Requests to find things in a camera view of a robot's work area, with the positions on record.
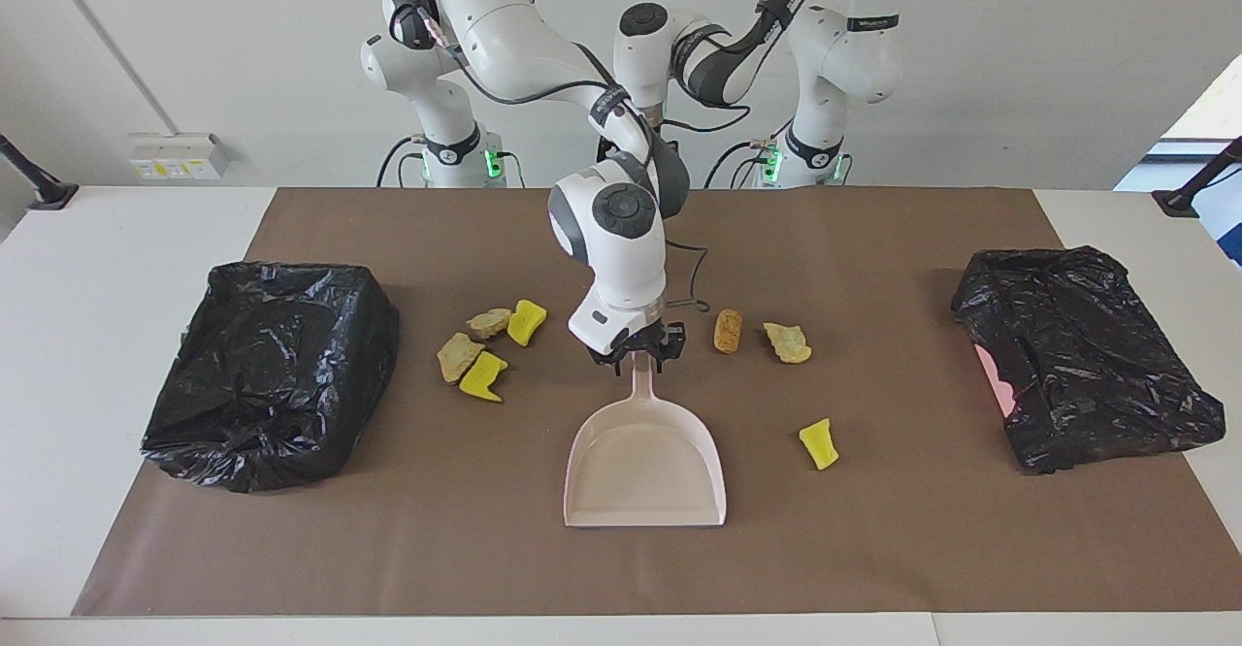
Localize black camera stand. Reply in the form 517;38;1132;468
1152;137;1242;219
0;134;80;211

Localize black base cable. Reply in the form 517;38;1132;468
704;138;777;190
376;136;419;189

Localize black plastic trash bag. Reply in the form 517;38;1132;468
141;260;401;494
951;245;1227;475

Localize pink plastic bin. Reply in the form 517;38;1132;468
974;342;1016;420

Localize brown paper table mat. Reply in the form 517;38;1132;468
71;186;1242;618

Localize pink plastic dustpan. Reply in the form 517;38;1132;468
564;350;728;529

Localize white wall socket box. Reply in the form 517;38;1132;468
128;133;232;181

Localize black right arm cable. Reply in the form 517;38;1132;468
417;6;712;315

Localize yellow sponge piece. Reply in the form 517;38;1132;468
458;350;509;404
507;299;548;347
799;418;840;471

